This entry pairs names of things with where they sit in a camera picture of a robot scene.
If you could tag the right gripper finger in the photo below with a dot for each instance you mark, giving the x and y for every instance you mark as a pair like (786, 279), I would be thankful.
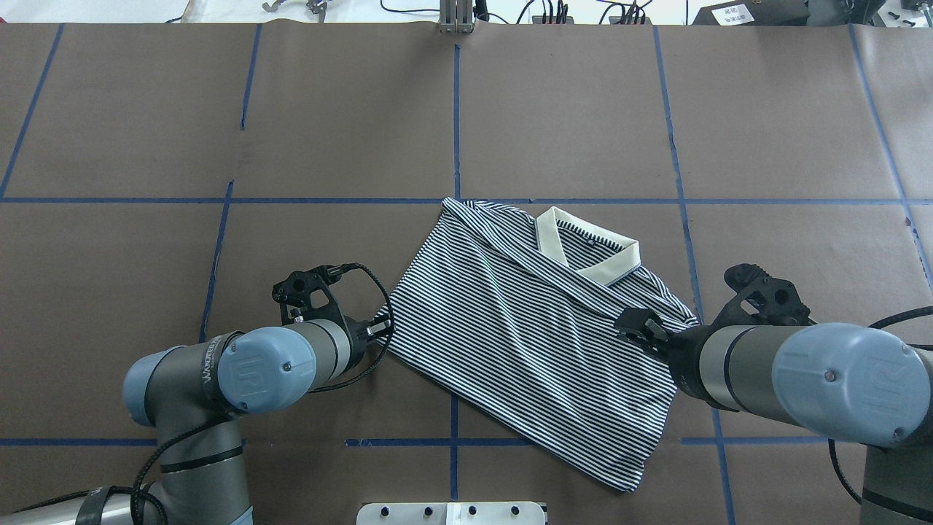
(641, 325)

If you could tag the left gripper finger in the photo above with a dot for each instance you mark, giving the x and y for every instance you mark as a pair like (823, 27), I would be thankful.
(378, 329)

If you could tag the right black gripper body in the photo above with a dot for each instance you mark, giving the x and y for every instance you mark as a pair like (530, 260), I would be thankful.
(679, 354)

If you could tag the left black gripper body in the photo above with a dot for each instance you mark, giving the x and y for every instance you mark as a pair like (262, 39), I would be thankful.
(356, 338)

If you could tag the striped polo shirt white collar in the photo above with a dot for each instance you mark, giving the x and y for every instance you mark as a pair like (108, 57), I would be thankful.
(515, 314)

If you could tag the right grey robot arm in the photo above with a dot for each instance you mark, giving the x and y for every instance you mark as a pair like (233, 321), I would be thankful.
(843, 381)

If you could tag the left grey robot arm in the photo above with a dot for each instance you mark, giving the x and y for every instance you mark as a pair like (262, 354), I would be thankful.
(194, 397)

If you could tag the black box with label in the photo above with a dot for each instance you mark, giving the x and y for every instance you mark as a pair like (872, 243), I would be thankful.
(753, 13)

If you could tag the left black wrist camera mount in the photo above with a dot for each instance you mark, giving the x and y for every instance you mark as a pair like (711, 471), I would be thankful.
(306, 295)

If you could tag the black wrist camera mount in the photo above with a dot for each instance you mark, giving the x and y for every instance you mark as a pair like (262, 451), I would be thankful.
(761, 299)
(306, 295)

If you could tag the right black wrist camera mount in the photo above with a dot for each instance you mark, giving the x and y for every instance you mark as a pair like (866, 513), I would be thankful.
(761, 299)

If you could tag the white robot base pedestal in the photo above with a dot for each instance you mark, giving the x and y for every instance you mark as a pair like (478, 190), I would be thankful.
(482, 512)

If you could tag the aluminium frame post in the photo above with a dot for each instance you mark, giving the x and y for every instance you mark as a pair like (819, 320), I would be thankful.
(456, 16)

